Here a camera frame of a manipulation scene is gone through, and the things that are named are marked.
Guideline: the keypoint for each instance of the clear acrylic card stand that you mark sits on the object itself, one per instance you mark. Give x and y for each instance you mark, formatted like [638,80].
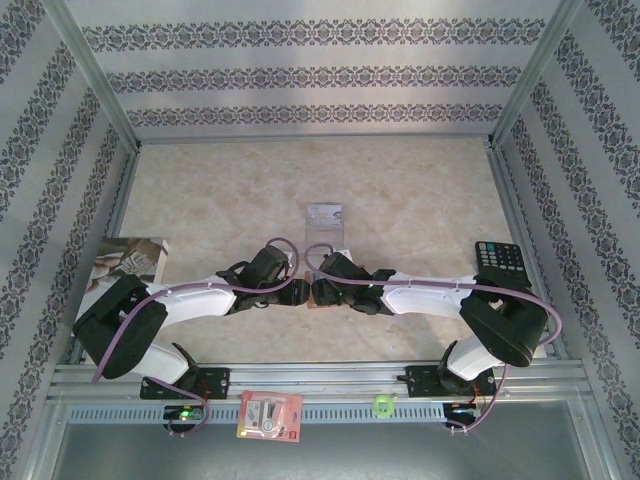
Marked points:
[325,237]

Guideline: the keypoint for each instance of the silver credit card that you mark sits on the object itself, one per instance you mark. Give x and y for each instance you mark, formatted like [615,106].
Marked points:
[325,214]

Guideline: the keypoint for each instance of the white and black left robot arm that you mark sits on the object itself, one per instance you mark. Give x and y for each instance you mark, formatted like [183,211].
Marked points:
[190,302]

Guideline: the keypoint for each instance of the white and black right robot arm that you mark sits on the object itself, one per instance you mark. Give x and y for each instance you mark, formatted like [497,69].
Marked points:
[425,297]

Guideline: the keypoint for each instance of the red blister pack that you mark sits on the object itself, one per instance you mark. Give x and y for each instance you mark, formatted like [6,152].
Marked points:
[265,415]

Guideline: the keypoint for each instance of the photo cover book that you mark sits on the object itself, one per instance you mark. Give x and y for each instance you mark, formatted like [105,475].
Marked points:
[130,260]

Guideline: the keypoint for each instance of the small controller board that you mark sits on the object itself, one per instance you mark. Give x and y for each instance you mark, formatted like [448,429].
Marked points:
[185,414]
[462,411]

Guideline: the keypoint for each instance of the black calculator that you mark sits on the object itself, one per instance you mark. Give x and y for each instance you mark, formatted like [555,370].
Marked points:
[500,257]

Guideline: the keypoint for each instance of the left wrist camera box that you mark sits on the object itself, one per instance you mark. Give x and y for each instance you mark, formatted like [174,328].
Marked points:
[280,262]

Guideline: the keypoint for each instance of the aluminium mounting rail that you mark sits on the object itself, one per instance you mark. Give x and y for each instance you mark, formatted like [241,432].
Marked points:
[320,377]

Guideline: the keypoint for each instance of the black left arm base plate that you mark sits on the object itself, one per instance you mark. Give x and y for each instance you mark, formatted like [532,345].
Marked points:
[215,382]

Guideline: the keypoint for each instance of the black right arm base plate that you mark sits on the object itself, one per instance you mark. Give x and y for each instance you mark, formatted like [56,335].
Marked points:
[420,382]

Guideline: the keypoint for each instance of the aluminium back rail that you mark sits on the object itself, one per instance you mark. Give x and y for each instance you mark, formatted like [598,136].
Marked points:
[315,138]

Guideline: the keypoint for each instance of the aluminium side rail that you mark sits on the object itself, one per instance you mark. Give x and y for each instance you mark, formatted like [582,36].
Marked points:
[509,190]
[122,195]

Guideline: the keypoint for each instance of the aluminium frame post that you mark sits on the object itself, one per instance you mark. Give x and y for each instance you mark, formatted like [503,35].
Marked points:
[100,75]
[534,75]

